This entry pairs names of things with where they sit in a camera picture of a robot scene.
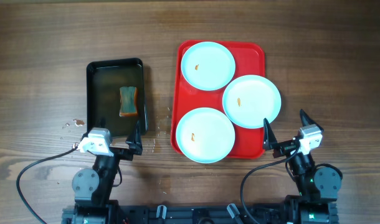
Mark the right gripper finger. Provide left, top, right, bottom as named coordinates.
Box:
left=300, top=109, right=323, bottom=131
left=263, top=118, right=278, bottom=151

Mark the orange green scrub sponge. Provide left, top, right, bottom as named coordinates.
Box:
left=120, top=86, right=138, bottom=116

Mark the light blue plate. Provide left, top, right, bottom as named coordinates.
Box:
left=181, top=42, right=236, bottom=91
left=222, top=75, right=282, bottom=129
left=175, top=108, right=235, bottom=164

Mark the light blue plate bottom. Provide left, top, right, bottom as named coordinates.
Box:
left=175, top=108, right=235, bottom=164

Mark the light blue plate top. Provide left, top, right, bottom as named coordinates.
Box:
left=181, top=42, right=236, bottom=91

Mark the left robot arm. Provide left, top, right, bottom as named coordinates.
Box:
left=62, top=122, right=143, bottom=224

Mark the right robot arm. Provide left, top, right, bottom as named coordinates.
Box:
left=263, top=110, right=343, bottom=223

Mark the black water tray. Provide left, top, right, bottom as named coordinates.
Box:
left=86, top=58, right=148, bottom=137

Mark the red plastic tray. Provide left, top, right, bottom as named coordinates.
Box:
left=170, top=40, right=265, bottom=159

